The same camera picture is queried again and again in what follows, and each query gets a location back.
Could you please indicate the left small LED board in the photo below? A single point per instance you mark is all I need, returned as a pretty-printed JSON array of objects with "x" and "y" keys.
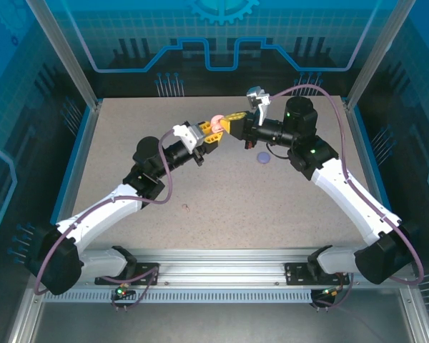
[{"x": 121, "y": 291}]

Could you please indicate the left aluminium frame post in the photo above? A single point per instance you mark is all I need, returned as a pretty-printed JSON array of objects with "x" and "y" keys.
[{"x": 72, "y": 60}]

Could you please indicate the aluminium mounting rail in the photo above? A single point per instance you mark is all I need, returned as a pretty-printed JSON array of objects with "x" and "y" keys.
[{"x": 218, "y": 268}]

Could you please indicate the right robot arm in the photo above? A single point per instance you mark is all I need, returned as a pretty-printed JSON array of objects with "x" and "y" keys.
[{"x": 343, "y": 200}]

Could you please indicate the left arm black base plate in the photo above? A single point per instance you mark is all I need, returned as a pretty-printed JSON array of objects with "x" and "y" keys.
[{"x": 146, "y": 275}]

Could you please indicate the purple earbud charging case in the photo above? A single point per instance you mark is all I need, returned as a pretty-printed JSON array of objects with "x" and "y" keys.
[{"x": 263, "y": 157}]

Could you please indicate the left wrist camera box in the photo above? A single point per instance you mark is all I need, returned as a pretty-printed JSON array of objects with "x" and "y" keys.
[{"x": 189, "y": 135}]

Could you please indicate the right small LED board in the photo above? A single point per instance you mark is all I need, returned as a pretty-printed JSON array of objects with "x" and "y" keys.
[{"x": 329, "y": 293}]

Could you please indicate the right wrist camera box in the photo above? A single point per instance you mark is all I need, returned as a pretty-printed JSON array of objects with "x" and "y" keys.
[{"x": 257, "y": 98}]

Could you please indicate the small led board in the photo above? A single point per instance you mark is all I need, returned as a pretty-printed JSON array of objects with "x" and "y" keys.
[
  {"x": 329, "y": 293},
  {"x": 121, "y": 291}
]

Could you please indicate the right aluminium frame post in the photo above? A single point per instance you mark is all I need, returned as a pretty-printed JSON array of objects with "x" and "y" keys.
[{"x": 377, "y": 53}]

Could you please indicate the aluminium side rail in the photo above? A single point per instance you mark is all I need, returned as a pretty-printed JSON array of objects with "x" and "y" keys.
[
  {"x": 370, "y": 150},
  {"x": 82, "y": 146}
]

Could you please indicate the aluminium frame post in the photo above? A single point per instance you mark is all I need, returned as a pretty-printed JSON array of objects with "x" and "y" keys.
[
  {"x": 377, "y": 53},
  {"x": 72, "y": 60}
]

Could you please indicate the pink earbud charging case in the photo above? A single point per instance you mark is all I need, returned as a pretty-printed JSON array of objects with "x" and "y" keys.
[{"x": 217, "y": 123}]

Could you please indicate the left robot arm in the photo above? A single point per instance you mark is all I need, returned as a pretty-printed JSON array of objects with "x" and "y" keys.
[{"x": 107, "y": 214}]

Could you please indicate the left aluminium side rail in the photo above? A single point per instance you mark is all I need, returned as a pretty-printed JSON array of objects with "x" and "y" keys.
[{"x": 82, "y": 146}]

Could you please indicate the grey metal base panel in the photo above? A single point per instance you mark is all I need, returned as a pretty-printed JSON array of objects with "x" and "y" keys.
[{"x": 218, "y": 325}]

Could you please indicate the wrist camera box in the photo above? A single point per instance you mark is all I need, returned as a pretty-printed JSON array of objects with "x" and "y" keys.
[
  {"x": 189, "y": 135},
  {"x": 257, "y": 98}
]

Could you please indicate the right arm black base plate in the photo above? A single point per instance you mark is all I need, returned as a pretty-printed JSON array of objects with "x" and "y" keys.
[{"x": 295, "y": 275}]

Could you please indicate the right aluminium side rail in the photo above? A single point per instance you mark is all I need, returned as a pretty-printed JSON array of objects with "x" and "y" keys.
[{"x": 370, "y": 150}]

